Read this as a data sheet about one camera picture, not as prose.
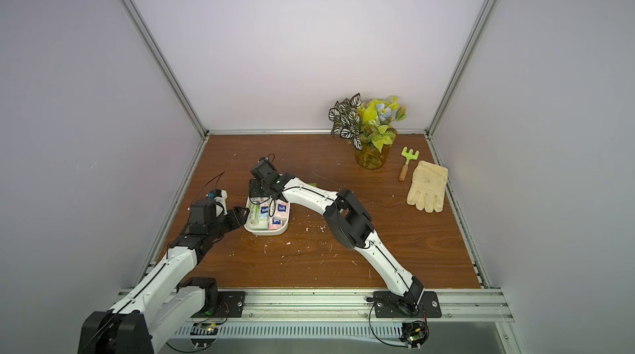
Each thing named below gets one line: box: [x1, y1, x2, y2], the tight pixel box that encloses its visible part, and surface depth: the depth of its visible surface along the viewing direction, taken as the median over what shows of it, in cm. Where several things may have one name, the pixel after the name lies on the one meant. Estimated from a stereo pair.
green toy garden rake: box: [399, 146, 420, 182], surface depth 112 cm
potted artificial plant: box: [328, 92, 408, 170], surface depth 96 cm
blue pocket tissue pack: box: [259, 200, 271, 220], surface depth 92 cm
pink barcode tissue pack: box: [269, 216, 284, 230], surface depth 88 cm
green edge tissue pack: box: [248, 202, 261, 227], surface depth 90 cm
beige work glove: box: [406, 160, 449, 214], surface depth 102 cm
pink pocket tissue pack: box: [274, 198, 291, 220], surface depth 89 cm
